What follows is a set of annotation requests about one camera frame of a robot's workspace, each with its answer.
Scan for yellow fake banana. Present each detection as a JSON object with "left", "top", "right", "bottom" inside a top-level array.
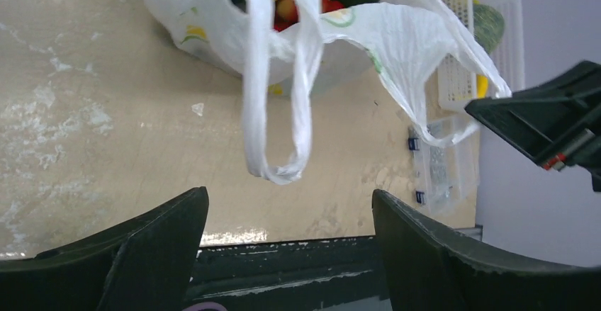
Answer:
[{"left": 476, "top": 74, "right": 488, "bottom": 98}]

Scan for clear compartment screw organizer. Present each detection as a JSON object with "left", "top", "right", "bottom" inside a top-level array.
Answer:
[{"left": 408, "top": 127, "right": 479, "bottom": 218}]

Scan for white plastic basket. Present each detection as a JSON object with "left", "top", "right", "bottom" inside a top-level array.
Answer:
[{"left": 437, "top": 0, "right": 525, "bottom": 113}]

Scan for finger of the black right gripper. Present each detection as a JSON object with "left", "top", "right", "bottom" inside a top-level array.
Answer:
[{"left": 465, "top": 60, "right": 600, "bottom": 193}]

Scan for yellow fake lemon in bag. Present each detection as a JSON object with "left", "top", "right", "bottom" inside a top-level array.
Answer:
[{"left": 274, "top": 0, "right": 298, "bottom": 24}]

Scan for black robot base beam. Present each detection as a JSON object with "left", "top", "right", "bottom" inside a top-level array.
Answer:
[{"left": 183, "top": 236, "right": 392, "bottom": 310}]

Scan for white plastic shopping bag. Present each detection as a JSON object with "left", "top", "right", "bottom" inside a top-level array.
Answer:
[{"left": 144, "top": 0, "right": 512, "bottom": 185}]

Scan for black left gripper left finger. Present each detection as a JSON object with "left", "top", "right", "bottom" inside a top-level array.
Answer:
[{"left": 1, "top": 187, "right": 209, "bottom": 310}]

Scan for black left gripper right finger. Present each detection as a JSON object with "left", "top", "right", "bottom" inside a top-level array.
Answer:
[{"left": 372, "top": 189, "right": 600, "bottom": 310}]

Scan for green fake melon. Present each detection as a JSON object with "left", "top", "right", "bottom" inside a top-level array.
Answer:
[{"left": 473, "top": 4, "right": 505, "bottom": 54}]

